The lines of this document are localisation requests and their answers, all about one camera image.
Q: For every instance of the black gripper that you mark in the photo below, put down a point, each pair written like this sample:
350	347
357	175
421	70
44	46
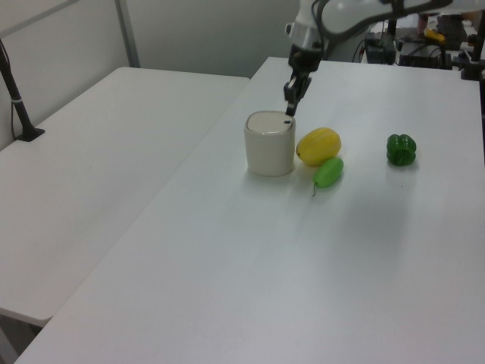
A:
303	60

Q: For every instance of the cream garbage bin with lid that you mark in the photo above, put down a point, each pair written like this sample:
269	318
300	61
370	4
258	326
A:
269	151

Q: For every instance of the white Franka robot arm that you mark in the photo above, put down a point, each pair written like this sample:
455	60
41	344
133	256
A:
348	19

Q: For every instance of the yellow toy melon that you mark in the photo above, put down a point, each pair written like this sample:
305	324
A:
318	146

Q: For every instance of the light green toy fruit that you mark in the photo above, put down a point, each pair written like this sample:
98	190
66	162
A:
329	173

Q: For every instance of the black equipment box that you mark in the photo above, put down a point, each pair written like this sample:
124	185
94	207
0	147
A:
379	49
424	55

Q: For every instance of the dark green toy bell pepper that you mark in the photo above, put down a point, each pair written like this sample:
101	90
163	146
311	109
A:
401	151

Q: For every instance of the yellow tool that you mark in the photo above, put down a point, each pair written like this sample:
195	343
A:
434	35

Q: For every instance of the black clamp stand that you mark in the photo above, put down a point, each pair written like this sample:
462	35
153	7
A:
473	57

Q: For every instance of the white side table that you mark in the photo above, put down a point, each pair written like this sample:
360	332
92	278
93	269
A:
94	170

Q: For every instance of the black pole with base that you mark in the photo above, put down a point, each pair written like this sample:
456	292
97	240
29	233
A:
17	102

